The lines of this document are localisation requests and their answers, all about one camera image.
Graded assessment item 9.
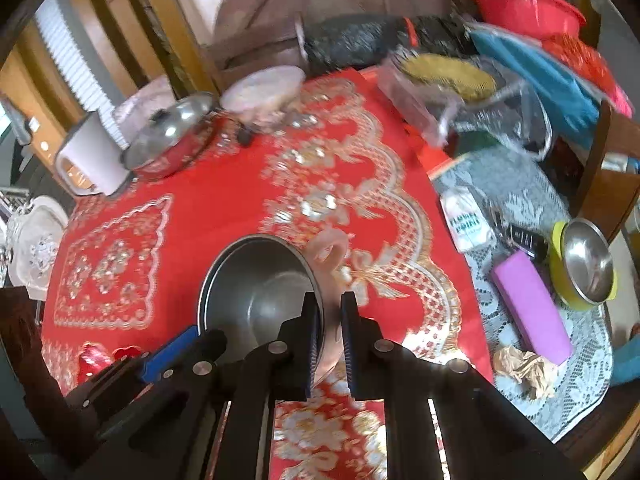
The small red glass dish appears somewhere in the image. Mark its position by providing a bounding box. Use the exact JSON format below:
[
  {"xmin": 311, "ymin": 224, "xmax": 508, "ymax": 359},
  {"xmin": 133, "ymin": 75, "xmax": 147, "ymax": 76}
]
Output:
[{"xmin": 77, "ymin": 341, "xmax": 142, "ymax": 385}]

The pink steel cup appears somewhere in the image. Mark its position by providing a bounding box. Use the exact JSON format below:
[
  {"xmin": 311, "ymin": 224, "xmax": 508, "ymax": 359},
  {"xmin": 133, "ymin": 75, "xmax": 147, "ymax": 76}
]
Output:
[{"xmin": 198, "ymin": 229, "xmax": 349, "ymax": 385}]

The crumpled paper tissue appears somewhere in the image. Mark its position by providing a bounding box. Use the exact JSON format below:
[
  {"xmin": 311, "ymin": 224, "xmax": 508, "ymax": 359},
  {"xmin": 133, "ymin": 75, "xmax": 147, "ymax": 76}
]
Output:
[{"xmin": 492, "ymin": 346, "xmax": 559, "ymax": 399}]

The red floral tablecloth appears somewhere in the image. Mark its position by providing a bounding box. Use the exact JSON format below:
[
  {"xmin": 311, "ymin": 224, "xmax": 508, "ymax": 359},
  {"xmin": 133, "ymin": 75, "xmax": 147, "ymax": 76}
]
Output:
[{"xmin": 41, "ymin": 67, "xmax": 497, "ymax": 480}]

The purple box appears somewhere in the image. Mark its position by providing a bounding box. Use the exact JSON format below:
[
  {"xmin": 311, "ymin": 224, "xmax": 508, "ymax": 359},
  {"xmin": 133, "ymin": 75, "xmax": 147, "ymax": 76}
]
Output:
[{"xmin": 491, "ymin": 252, "xmax": 573, "ymax": 366}]

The yellow steel bowl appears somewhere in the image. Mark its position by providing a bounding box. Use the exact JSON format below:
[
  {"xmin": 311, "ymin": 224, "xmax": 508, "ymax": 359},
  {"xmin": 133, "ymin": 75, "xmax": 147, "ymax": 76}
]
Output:
[{"xmin": 549, "ymin": 218, "xmax": 618, "ymax": 311}]

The black car key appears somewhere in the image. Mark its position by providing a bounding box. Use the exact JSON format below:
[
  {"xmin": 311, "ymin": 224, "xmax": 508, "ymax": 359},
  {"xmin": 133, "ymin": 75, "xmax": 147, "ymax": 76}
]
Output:
[{"xmin": 489, "ymin": 208, "xmax": 548, "ymax": 263}]

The white tissue packet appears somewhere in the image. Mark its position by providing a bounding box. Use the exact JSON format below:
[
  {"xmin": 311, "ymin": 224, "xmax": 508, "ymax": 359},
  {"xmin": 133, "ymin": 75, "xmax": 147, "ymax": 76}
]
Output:
[{"xmin": 439, "ymin": 188, "xmax": 495, "ymax": 254}]

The white electric kettle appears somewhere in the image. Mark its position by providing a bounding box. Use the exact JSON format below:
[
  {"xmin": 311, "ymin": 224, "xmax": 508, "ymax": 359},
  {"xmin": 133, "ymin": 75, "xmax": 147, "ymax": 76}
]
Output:
[{"xmin": 53, "ymin": 110, "xmax": 134, "ymax": 196}]

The steel pot with lid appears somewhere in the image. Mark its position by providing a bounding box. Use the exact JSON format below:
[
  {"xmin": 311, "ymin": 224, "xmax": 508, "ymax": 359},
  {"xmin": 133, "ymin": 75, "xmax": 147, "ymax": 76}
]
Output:
[{"xmin": 120, "ymin": 92, "xmax": 243, "ymax": 181}]

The white lace mat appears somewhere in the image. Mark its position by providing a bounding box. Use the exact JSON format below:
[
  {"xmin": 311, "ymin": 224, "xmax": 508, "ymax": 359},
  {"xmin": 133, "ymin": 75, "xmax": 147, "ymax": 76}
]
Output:
[{"xmin": 435, "ymin": 145, "xmax": 613, "ymax": 442}]

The clear plastic food container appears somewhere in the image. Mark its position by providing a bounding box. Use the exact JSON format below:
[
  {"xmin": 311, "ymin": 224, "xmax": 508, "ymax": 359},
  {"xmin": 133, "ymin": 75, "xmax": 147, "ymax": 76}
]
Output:
[{"xmin": 220, "ymin": 65, "xmax": 306, "ymax": 127}]

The clear bag with food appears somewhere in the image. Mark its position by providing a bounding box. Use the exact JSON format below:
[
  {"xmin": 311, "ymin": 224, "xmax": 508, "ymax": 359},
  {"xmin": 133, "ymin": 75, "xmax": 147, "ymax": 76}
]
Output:
[{"xmin": 378, "ymin": 49, "xmax": 552, "ymax": 162}]

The black plastic bag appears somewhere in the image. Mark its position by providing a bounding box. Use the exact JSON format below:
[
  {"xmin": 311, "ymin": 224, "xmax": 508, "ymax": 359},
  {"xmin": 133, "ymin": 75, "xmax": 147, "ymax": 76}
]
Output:
[{"xmin": 304, "ymin": 14, "xmax": 477, "ymax": 77}]

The blue plastic bag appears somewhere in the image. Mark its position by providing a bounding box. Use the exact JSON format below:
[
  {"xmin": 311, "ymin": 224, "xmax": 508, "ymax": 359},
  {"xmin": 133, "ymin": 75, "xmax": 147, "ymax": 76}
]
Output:
[{"xmin": 465, "ymin": 23, "xmax": 605, "ymax": 151}]

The red plastic basin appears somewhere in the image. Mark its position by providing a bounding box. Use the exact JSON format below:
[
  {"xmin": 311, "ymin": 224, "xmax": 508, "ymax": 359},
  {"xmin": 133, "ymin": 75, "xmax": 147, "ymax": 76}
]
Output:
[{"xmin": 473, "ymin": 0, "xmax": 587, "ymax": 40}]

